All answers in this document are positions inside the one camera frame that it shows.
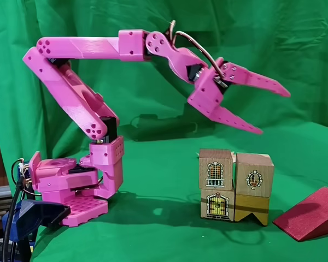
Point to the green cloth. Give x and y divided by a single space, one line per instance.
262 54

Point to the gold notched wooden block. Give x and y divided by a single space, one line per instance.
250 206

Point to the red wooden wedge block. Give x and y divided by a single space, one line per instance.
309 215

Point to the blue black table clamp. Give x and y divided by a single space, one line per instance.
38 215

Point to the wooden block door print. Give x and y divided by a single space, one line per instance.
217 204

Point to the wooden block balcony window print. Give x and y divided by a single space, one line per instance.
216 174

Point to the wooden block oval window print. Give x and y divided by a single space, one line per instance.
254 177

